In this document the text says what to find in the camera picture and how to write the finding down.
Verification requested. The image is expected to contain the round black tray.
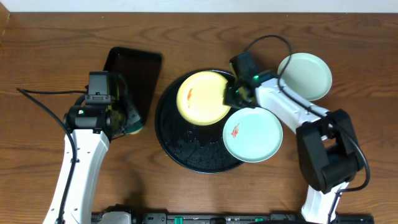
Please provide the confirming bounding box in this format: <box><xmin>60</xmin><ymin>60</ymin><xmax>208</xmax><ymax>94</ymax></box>
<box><xmin>154</xmin><ymin>70</ymin><xmax>244</xmax><ymax>174</ymax></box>

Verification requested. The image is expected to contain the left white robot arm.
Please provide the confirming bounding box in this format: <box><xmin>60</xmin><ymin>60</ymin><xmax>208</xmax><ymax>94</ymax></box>
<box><xmin>44</xmin><ymin>96</ymin><xmax>142</xmax><ymax>223</ymax></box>

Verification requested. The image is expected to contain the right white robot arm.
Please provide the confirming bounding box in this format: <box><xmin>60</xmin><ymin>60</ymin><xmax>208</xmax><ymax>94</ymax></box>
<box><xmin>223</xmin><ymin>70</ymin><xmax>370</xmax><ymax>223</ymax></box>

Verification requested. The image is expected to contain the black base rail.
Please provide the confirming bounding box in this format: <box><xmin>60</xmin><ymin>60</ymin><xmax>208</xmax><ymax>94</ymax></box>
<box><xmin>90</xmin><ymin>211</ymin><xmax>376</xmax><ymax>224</ymax></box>

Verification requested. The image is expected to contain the light green plate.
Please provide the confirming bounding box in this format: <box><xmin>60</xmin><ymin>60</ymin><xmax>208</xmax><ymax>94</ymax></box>
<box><xmin>277</xmin><ymin>53</ymin><xmax>333</xmax><ymax>101</ymax></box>
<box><xmin>223</xmin><ymin>108</ymin><xmax>283</xmax><ymax>163</ymax></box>

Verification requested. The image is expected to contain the green and yellow sponge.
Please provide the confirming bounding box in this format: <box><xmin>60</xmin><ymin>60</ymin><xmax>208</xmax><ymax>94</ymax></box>
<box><xmin>124</xmin><ymin>121</ymin><xmax>144</xmax><ymax>135</ymax></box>

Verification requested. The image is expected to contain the dark rectangular water tray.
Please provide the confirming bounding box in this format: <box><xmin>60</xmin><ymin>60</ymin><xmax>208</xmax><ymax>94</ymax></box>
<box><xmin>103</xmin><ymin>47</ymin><xmax>162</xmax><ymax>124</ymax></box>

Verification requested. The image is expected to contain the yellow plate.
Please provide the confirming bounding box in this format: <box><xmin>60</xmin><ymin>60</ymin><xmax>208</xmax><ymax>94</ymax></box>
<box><xmin>176</xmin><ymin>71</ymin><xmax>231</xmax><ymax>126</ymax></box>

